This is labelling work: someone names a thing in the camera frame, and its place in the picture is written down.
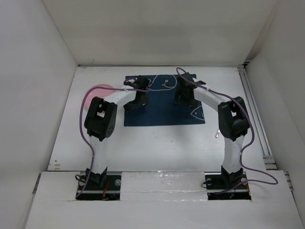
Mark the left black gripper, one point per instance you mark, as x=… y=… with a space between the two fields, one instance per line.
x=137 y=101

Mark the pink plastic plate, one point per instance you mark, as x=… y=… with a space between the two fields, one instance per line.
x=101 y=93

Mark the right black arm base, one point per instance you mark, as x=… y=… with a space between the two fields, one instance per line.
x=219 y=189

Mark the aluminium side rail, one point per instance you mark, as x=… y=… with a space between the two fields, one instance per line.
x=260 y=134

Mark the blue whale placemat cloth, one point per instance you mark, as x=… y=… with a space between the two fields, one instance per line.
x=161 y=109

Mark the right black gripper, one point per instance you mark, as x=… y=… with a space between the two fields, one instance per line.
x=185 y=98

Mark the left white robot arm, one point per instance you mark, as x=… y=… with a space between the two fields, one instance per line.
x=101 y=119

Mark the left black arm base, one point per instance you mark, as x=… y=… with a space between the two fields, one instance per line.
x=110 y=191

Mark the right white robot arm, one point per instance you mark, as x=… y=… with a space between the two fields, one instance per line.
x=232 y=122

